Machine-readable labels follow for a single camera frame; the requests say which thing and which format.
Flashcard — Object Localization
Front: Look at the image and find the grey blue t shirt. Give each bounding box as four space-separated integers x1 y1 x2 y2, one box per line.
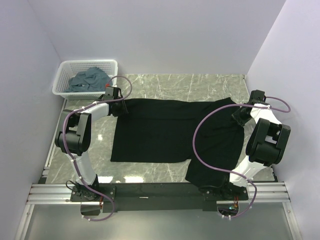
64 66 111 93

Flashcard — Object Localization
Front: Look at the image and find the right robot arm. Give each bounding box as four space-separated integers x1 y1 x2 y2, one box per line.
219 90 291 200

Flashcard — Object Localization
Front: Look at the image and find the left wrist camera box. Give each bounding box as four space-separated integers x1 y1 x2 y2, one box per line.
105 83 117 88

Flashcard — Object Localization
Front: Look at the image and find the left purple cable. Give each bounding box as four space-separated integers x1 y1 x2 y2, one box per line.
63 75 133 222

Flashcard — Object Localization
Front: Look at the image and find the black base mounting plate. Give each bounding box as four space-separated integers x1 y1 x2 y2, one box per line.
70 182 249 216

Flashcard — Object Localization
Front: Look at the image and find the white plastic laundry basket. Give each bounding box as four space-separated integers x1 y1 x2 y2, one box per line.
52 59 118 100

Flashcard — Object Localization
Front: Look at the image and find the black t shirt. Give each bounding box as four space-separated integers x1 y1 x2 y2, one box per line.
111 98 245 188

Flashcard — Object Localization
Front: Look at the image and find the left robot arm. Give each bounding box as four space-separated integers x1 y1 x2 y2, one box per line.
54 86 128 201

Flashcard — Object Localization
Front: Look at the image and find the aluminium rail frame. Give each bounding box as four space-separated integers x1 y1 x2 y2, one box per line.
26 104 302 240

